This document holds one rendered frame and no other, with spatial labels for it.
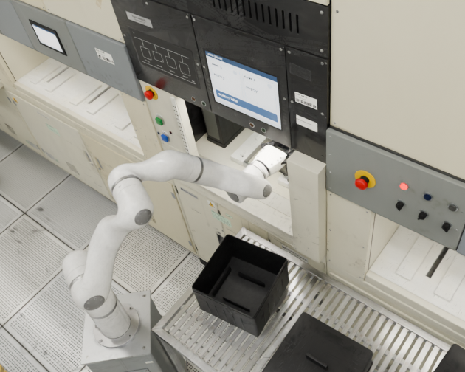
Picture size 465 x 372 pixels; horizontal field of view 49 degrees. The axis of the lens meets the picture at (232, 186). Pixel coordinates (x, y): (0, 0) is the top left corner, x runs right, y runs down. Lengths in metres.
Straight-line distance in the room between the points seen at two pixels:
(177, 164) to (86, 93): 1.55
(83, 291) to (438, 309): 1.24
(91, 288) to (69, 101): 1.52
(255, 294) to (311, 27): 1.15
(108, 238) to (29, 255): 1.93
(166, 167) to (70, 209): 2.16
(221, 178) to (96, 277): 0.53
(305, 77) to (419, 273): 0.95
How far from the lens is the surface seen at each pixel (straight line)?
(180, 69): 1.86
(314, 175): 1.64
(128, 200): 1.60
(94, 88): 3.10
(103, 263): 1.78
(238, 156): 2.40
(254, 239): 2.27
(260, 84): 1.60
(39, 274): 3.49
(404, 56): 1.28
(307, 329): 1.94
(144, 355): 2.12
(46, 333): 3.25
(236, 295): 2.13
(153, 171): 1.61
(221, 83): 1.73
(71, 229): 3.60
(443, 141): 1.38
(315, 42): 1.38
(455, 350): 1.80
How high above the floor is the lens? 2.63
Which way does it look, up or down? 49 degrees down
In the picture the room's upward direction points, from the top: 12 degrees counter-clockwise
